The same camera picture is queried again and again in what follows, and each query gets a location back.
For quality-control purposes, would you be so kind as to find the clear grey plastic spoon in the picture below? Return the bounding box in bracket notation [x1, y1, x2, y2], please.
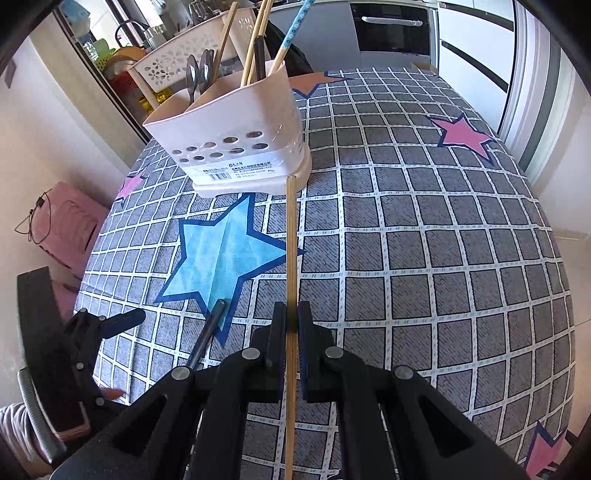
[185, 54, 199, 103]

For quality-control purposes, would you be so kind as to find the bamboo chopstick in holder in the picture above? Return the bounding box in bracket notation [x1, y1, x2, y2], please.
[211, 1, 238, 82]

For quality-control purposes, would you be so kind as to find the black oven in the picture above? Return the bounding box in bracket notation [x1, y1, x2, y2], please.
[351, 3, 431, 55]

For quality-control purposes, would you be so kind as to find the white perforated basket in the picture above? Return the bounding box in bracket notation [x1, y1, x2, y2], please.
[128, 7, 254, 108]

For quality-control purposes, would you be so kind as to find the left hand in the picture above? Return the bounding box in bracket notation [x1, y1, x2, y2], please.
[100, 387, 125, 401]

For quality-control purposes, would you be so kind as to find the grey checkered star tablecloth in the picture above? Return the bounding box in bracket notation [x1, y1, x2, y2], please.
[76, 69, 575, 467]

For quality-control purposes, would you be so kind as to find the pink chair cushion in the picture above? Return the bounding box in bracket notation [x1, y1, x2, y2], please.
[32, 180, 112, 324]

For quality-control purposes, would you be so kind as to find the long bamboo chopstick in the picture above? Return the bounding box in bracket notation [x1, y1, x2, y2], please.
[284, 176, 298, 479]

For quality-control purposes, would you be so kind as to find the blue patterned chopstick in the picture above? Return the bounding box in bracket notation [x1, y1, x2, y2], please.
[270, 0, 315, 74]

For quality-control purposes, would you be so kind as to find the white plastic utensil holder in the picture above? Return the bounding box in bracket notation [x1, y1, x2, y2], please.
[143, 66, 311, 198]

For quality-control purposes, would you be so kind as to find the black chopstick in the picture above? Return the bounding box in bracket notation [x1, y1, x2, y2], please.
[186, 299, 228, 371]

